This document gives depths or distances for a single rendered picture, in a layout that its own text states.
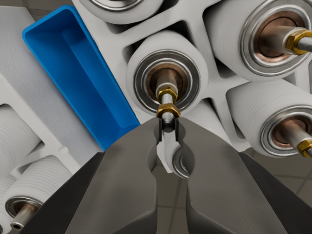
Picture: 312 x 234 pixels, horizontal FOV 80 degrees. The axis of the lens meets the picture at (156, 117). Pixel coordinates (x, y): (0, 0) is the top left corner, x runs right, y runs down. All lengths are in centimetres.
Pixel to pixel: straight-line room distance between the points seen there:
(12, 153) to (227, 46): 34
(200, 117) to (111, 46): 16
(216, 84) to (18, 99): 32
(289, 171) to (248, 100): 48
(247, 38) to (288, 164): 55
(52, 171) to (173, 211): 51
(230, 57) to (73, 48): 37
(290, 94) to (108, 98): 39
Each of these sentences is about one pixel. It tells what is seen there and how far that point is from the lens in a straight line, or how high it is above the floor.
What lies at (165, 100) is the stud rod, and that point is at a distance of 16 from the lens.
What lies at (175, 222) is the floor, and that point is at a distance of 85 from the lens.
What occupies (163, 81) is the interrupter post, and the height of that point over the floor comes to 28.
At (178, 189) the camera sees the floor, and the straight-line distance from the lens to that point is 70.
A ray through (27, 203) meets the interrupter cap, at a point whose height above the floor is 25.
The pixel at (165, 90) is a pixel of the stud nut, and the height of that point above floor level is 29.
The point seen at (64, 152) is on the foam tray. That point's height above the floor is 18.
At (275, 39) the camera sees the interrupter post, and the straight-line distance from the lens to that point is 21.
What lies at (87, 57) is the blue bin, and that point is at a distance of 49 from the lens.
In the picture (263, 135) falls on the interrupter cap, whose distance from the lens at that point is 27.
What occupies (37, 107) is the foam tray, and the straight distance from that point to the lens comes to 39.
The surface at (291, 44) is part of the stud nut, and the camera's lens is 20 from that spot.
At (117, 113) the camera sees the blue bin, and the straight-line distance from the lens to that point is 52.
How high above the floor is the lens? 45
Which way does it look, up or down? 62 degrees down
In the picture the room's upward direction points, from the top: 176 degrees counter-clockwise
